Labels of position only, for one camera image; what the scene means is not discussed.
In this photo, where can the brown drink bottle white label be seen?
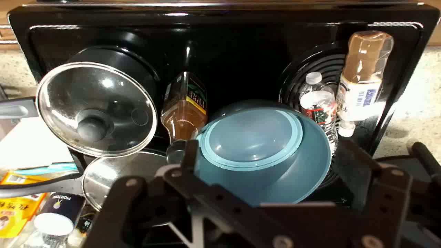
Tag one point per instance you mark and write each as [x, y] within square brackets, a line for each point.
[365, 59]

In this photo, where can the dark jar white lid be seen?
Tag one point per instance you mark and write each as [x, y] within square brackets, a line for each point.
[63, 204]

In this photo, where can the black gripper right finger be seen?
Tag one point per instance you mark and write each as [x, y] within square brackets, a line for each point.
[387, 201]

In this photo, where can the black pot glass lid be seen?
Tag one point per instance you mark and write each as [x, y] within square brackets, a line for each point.
[96, 110]

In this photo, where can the white cardboard box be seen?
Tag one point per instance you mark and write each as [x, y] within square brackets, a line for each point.
[31, 142]

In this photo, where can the blue bowl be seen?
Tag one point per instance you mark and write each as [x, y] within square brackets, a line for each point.
[256, 146]

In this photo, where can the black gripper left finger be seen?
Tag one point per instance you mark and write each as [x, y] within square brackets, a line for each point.
[215, 201]

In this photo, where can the brown sauce bottle yellow label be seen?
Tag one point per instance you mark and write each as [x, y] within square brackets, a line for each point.
[183, 115]

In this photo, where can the black electric stove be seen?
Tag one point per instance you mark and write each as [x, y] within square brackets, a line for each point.
[238, 55]

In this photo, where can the yellow food packet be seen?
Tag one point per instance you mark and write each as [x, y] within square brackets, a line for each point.
[13, 215]

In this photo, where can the teal flat board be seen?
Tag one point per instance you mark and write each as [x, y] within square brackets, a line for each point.
[55, 168]

